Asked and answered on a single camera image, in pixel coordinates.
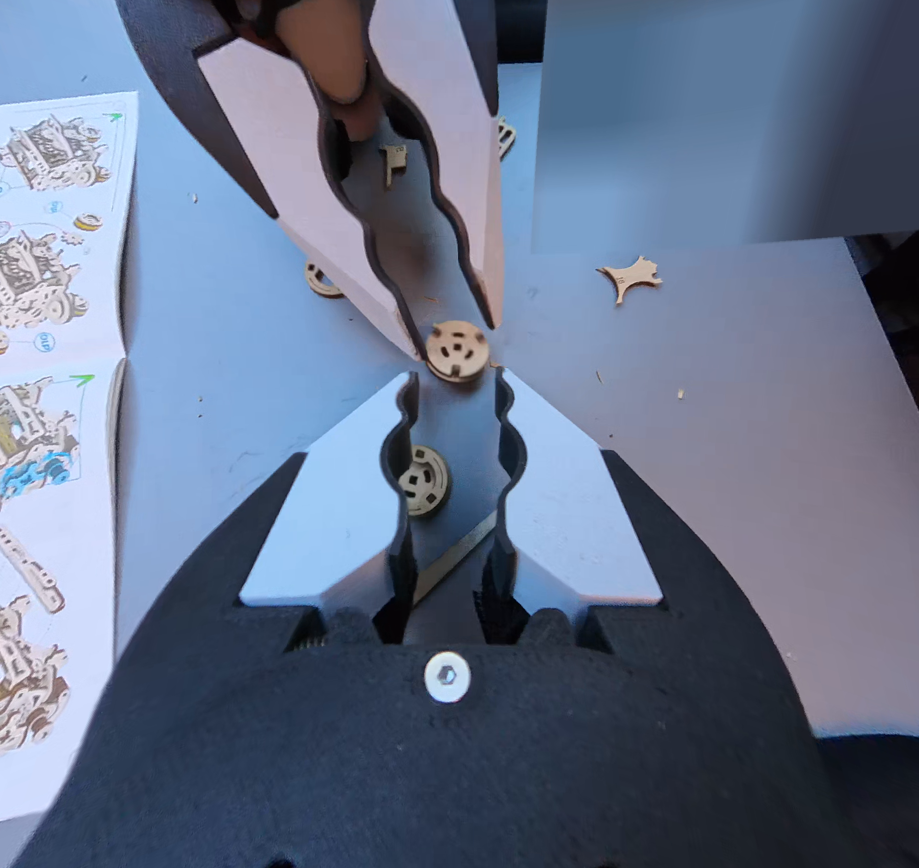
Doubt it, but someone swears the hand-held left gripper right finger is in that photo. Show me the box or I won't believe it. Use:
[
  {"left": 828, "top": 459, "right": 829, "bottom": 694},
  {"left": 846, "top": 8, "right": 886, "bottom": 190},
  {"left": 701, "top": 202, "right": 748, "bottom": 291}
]
[{"left": 475, "top": 367, "right": 663, "bottom": 645}]

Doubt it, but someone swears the star-shaped wooden scrap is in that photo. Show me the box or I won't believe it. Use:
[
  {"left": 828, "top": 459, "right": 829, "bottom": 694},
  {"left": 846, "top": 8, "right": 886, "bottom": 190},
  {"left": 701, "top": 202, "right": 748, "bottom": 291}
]
[{"left": 596, "top": 256, "right": 663, "bottom": 307}]

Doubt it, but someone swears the wooden disc with square holes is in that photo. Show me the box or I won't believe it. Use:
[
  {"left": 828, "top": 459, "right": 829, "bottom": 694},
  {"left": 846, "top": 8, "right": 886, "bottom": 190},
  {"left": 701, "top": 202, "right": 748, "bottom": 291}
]
[{"left": 425, "top": 320, "right": 489, "bottom": 384}]

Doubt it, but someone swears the assembly instruction booklet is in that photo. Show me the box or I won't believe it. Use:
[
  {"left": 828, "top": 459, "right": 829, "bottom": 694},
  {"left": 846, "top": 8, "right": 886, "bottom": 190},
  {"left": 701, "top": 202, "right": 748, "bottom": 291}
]
[{"left": 0, "top": 90, "right": 139, "bottom": 822}]

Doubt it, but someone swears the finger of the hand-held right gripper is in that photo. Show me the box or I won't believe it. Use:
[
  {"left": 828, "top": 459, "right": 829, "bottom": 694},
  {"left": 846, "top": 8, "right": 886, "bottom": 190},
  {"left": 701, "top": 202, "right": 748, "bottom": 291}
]
[
  {"left": 366, "top": 0, "right": 505, "bottom": 329},
  {"left": 194, "top": 37, "right": 426, "bottom": 362}
]

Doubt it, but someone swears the notched wooden ring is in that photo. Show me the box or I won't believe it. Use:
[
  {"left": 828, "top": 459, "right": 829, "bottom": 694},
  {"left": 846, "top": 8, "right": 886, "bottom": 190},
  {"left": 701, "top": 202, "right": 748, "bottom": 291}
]
[{"left": 305, "top": 261, "right": 349, "bottom": 300}]

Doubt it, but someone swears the person's right hand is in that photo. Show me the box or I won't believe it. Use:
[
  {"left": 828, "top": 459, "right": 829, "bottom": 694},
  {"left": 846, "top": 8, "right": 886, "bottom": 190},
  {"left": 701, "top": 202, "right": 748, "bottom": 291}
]
[{"left": 275, "top": 0, "right": 371, "bottom": 106}]

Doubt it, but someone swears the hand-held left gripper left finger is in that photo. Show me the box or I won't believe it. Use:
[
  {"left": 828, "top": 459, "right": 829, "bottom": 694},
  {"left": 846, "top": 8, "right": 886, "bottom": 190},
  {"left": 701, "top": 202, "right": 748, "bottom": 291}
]
[{"left": 238, "top": 371, "right": 421, "bottom": 645}]

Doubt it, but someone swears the thick slotted wooden wheel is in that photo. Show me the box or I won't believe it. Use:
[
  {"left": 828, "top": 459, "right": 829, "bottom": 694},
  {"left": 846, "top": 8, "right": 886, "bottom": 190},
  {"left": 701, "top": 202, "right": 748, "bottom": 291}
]
[{"left": 397, "top": 445, "right": 452, "bottom": 519}]

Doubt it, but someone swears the thin wooden stick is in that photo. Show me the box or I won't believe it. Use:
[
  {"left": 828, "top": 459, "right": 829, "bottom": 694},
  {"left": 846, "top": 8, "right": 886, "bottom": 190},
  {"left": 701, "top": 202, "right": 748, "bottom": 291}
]
[{"left": 411, "top": 511, "right": 500, "bottom": 608}]

